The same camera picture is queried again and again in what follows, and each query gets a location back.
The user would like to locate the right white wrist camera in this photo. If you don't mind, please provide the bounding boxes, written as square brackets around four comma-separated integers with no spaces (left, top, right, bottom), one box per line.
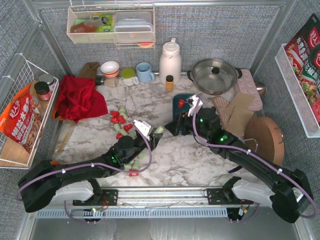
[187,94,203,117]

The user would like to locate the orange spice bottle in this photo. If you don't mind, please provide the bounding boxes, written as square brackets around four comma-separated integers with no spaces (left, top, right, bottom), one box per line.
[165,75,174,92]

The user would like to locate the pepper grinder bottle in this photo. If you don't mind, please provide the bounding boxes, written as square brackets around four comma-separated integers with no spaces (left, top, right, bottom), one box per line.
[94,76,119,88]

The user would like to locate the green coffee capsule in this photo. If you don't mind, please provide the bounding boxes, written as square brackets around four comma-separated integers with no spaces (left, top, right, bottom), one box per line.
[154,126,165,134]

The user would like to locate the silver lid jar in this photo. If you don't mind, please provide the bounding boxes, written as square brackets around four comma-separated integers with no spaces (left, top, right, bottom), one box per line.
[39,73,55,92]

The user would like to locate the cream wall storage box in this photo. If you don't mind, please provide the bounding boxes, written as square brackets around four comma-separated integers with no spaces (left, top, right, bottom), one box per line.
[66,3,156,48]

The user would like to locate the white thermos jug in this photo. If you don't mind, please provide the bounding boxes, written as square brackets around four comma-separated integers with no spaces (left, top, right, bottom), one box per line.
[159,37,182,85]

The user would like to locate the pink egg tray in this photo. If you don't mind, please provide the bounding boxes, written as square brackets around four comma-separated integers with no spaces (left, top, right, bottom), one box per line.
[235,69,263,112]

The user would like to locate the stainless steel pot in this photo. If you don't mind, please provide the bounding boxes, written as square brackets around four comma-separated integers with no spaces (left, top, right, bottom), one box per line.
[186,58,243,96]

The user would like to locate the brown cardboard sheet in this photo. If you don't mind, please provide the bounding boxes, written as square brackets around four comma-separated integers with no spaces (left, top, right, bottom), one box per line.
[226,106,254,137]
[224,92,255,115]

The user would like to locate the red coffee capsule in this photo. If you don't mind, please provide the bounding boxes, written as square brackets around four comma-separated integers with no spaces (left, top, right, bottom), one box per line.
[177,99,186,109]

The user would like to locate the white right wall basket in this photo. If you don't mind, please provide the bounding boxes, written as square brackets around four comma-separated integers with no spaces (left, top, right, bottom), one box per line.
[274,43,320,139]

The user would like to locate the red seasoning packet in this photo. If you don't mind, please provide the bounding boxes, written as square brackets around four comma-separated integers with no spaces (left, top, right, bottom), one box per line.
[284,13,320,124]

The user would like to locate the clear plastic container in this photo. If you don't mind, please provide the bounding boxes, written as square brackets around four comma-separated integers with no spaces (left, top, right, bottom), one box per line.
[113,11,154,43]

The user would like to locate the red snack bag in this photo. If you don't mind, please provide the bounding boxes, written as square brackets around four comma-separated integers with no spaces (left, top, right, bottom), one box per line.
[0,84,42,153]

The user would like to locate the brown paper bag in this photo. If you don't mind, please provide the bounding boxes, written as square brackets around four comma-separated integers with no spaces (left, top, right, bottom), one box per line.
[77,62,100,80]

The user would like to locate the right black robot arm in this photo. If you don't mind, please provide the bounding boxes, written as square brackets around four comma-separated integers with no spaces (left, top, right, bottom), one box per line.
[165,108,315,223]

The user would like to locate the white wire side basket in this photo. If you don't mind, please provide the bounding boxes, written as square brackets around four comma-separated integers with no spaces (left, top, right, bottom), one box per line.
[0,53,59,169]

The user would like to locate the red capsule near front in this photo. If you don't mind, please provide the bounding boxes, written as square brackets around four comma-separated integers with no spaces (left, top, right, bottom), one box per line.
[129,169,139,177]

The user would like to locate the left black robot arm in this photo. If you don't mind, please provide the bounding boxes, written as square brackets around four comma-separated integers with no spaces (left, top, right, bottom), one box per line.
[18,132,163,213]

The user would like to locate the teal storage basket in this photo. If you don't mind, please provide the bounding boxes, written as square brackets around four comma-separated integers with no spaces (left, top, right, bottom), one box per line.
[172,93,203,120]

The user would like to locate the round wooden board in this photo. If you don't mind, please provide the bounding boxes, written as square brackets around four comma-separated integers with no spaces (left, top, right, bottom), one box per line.
[244,116,285,166]

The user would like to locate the white orange striped bowl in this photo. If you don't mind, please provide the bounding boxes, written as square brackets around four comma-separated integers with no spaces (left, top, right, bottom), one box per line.
[100,61,120,78]

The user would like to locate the green lidded cup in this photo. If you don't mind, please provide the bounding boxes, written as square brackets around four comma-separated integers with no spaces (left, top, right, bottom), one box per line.
[120,68,139,87]

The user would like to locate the red cloth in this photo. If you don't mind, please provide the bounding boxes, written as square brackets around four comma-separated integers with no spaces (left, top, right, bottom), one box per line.
[51,75,108,123]

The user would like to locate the striped oven mitt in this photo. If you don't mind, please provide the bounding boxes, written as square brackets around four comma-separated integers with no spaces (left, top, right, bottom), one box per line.
[208,96,231,129]

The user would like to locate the blue mug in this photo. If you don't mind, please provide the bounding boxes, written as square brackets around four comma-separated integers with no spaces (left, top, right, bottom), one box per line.
[136,62,155,83]

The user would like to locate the dark lid jar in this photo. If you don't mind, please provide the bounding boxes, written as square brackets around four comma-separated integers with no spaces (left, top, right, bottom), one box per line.
[34,81,52,101]

